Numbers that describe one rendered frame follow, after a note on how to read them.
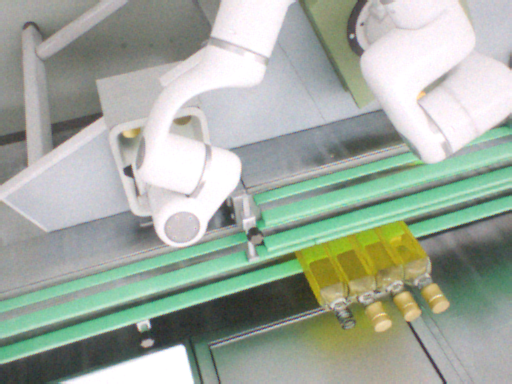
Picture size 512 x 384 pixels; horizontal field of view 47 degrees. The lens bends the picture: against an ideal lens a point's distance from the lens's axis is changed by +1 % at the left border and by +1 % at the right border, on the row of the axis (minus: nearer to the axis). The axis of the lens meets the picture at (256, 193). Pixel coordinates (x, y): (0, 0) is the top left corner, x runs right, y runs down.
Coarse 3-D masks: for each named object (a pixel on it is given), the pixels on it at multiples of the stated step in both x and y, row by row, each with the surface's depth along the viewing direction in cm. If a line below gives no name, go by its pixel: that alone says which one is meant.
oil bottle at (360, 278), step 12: (336, 240) 119; (348, 240) 118; (336, 252) 116; (348, 252) 116; (360, 252) 116; (348, 264) 114; (360, 264) 114; (348, 276) 112; (360, 276) 112; (372, 276) 112; (360, 288) 110; (372, 288) 111
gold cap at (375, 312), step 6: (366, 306) 109; (372, 306) 108; (378, 306) 108; (366, 312) 109; (372, 312) 107; (378, 312) 107; (384, 312) 107; (372, 318) 107; (378, 318) 106; (384, 318) 106; (372, 324) 107; (378, 324) 106; (384, 324) 106; (390, 324) 107; (378, 330) 107
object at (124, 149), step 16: (192, 112) 102; (128, 128) 100; (176, 128) 112; (192, 128) 113; (112, 144) 102; (128, 144) 111; (208, 144) 108; (128, 160) 114; (128, 192) 110; (144, 208) 115
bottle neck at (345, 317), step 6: (342, 300) 109; (336, 306) 109; (342, 306) 108; (348, 306) 109; (336, 312) 108; (342, 312) 107; (348, 312) 107; (342, 318) 107; (348, 318) 106; (354, 318) 107; (342, 324) 106; (348, 324) 108; (354, 324) 107
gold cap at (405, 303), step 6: (396, 294) 109; (402, 294) 109; (408, 294) 109; (396, 300) 109; (402, 300) 108; (408, 300) 108; (414, 300) 108; (402, 306) 108; (408, 306) 107; (414, 306) 107; (402, 312) 108; (408, 312) 106; (414, 312) 107; (420, 312) 108; (408, 318) 108; (414, 318) 108
